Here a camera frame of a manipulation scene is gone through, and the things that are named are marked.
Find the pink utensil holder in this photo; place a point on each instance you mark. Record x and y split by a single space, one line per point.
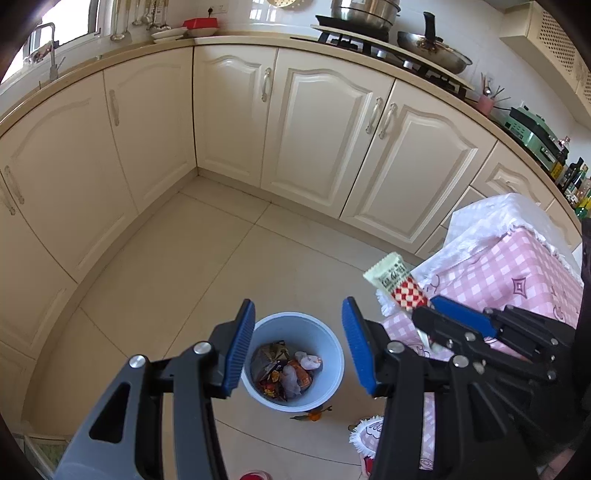
485 104

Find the red round object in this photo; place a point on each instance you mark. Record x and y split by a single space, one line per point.
254 475

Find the pale yellow perforated tray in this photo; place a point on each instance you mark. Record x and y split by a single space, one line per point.
282 2

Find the pink checked tablecloth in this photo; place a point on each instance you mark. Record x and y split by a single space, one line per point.
485 277

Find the person's right forearm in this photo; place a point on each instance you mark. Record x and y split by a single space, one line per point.
554 468

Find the gold snack bag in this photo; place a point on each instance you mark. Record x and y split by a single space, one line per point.
268 355

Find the red plastic object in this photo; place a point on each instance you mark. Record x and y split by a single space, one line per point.
367 464

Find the green electric cooker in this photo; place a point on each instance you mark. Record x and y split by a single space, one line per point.
531 134

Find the red container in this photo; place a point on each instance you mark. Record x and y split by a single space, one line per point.
199 23

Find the green patterned mat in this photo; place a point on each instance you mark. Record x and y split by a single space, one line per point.
44 457

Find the brown sauce bottle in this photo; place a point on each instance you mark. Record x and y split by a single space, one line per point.
560 166

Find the white plate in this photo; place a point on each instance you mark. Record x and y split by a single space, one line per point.
168 33

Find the row of hanging utensils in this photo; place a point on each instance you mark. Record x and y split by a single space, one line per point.
138 16

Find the pale green checked snack wrapper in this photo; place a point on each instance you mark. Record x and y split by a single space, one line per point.
397 286

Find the steel faucet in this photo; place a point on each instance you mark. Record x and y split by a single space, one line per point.
53 50

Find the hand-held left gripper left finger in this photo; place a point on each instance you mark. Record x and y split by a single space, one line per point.
240 346

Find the white bowl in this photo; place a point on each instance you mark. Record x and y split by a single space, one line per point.
203 31

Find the steel wok with lid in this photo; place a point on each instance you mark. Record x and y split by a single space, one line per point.
434 48

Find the white lace cloth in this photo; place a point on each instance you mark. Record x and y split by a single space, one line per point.
475 221

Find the green bottle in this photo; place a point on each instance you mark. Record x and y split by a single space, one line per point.
584 207

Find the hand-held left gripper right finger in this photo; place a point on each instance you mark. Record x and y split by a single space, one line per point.
358 346

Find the sliding window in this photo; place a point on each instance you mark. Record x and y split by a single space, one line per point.
69 16

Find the cream lattice door cabinet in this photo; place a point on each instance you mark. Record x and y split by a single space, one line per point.
554 37

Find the white wall socket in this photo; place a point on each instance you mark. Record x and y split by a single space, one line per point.
218 9

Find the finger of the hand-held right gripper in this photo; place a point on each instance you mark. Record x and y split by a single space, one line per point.
431 325
461 314

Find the dark glass bottle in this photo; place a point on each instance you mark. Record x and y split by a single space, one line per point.
575 180

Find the steel steamer pot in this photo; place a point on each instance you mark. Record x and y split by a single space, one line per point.
367 11

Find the cream lower cabinets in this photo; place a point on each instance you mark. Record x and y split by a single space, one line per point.
323 115

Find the pink utensil cup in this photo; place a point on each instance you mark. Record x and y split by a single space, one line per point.
494 90

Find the light blue waste bin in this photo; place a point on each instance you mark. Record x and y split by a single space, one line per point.
323 337

